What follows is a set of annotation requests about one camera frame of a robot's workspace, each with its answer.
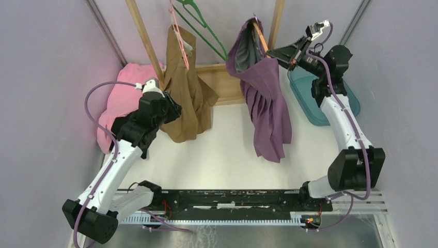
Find orange wavy hanger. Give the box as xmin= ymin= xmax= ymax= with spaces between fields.
xmin=253 ymin=13 xmax=271 ymax=58

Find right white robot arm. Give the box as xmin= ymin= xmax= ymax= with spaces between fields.
xmin=267 ymin=36 xmax=386 ymax=211

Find pink garment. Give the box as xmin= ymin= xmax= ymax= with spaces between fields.
xmin=98 ymin=63 xmax=157 ymax=134

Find purple garment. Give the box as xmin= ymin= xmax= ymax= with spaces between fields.
xmin=226 ymin=18 xmax=292 ymax=163

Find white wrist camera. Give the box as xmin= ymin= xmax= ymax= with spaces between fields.
xmin=135 ymin=77 xmax=164 ymax=97
xmin=305 ymin=20 xmax=331 ymax=41

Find teal plastic bin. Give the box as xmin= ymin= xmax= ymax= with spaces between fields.
xmin=288 ymin=66 xmax=361 ymax=127

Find green hanger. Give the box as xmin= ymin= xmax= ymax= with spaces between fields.
xmin=172 ymin=0 xmax=228 ymax=61

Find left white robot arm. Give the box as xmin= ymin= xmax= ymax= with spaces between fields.
xmin=62 ymin=91 xmax=182 ymax=244

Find wooden clothes rack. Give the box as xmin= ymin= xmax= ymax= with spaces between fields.
xmin=126 ymin=1 xmax=285 ymax=105

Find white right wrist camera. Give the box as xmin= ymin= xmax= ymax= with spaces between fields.
xmin=305 ymin=20 xmax=331 ymax=41

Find black garment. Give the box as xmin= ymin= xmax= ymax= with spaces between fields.
xmin=111 ymin=114 xmax=131 ymax=141

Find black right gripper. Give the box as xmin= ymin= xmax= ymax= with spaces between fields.
xmin=267 ymin=35 xmax=327 ymax=79

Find pink thin hanger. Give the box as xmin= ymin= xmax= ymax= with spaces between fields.
xmin=169 ymin=0 xmax=190 ymax=70

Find tan brown pleated skirt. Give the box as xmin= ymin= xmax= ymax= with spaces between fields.
xmin=161 ymin=27 xmax=218 ymax=143

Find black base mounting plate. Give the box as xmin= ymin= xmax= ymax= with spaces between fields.
xmin=146 ymin=190 xmax=333 ymax=221

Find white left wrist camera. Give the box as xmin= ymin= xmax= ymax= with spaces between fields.
xmin=135 ymin=77 xmax=164 ymax=97

